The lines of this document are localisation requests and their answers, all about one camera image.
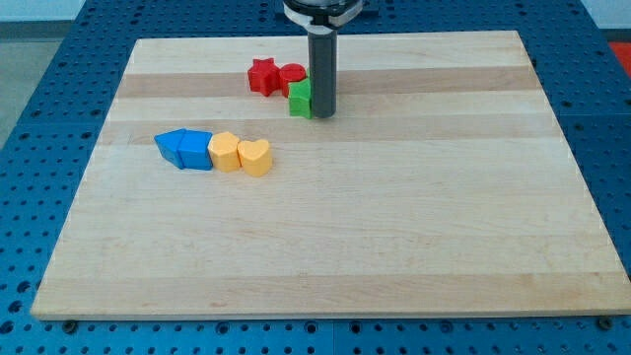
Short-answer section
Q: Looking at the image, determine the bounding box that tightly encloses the black and white robot arm flange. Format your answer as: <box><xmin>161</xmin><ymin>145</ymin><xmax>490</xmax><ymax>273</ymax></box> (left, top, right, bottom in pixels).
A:
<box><xmin>282</xmin><ymin>0</ymin><xmax>364</xmax><ymax>29</ymax></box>

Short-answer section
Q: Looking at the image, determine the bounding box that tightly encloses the yellow heart block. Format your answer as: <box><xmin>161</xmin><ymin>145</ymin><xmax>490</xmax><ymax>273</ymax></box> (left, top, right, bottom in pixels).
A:
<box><xmin>238</xmin><ymin>139</ymin><xmax>273</xmax><ymax>178</ymax></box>

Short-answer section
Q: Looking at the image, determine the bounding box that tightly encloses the green star block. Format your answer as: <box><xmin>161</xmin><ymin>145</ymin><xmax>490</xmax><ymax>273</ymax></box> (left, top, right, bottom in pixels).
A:
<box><xmin>288</xmin><ymin>78</ymin><xmax>313</xmax><ymax>119</ymax></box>

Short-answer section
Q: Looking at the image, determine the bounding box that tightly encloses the yellow hexagon block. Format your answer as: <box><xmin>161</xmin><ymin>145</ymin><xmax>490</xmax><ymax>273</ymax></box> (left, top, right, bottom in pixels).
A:
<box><xmin>207</xmin><ymin>131</ymin><xmax>242</xmax><ymax>173</ymax></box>

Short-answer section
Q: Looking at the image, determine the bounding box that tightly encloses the red cylinder block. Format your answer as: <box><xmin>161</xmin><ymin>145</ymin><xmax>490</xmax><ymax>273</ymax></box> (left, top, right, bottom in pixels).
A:
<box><xmin>278</xmin><ymin>63</ymin><xmax>307</xmax><ymax>98</ymax></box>

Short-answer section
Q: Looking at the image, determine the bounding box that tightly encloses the red star block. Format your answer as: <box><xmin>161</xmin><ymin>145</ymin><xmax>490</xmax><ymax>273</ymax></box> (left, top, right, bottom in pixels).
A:
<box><xmin>247</xmin><ymin>58</ymin><xmax>280</xmax><ymax>97</ymax></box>

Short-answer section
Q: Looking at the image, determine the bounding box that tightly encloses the blue cube block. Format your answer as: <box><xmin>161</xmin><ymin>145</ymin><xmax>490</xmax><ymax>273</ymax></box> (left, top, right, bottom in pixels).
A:
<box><xmin>177</xmin><ymin>129</ymin><xmax>213</xmax><ymax>171</ymax></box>

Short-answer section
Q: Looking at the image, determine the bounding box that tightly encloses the light wooden board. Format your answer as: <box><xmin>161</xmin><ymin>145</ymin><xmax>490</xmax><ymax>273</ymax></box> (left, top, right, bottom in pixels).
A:
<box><xmin>31</xmin><ymin>31</ymin><xmax>630</xmax><ymax>320</ymax></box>

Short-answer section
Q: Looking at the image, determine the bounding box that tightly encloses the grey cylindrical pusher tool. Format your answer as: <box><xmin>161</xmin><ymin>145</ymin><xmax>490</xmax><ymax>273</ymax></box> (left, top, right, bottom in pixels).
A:
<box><xmin>308</xmin><ymin>28</ymin><xmax>337</xmax><ymax>118</ymax></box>

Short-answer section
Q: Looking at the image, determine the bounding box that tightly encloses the blue triangular block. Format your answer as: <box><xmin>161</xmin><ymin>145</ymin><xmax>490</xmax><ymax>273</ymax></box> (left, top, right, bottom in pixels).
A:
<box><xmin>154</xmin><ymin>128</ymin><xmax>185</xmax><ymax>170</ymax></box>

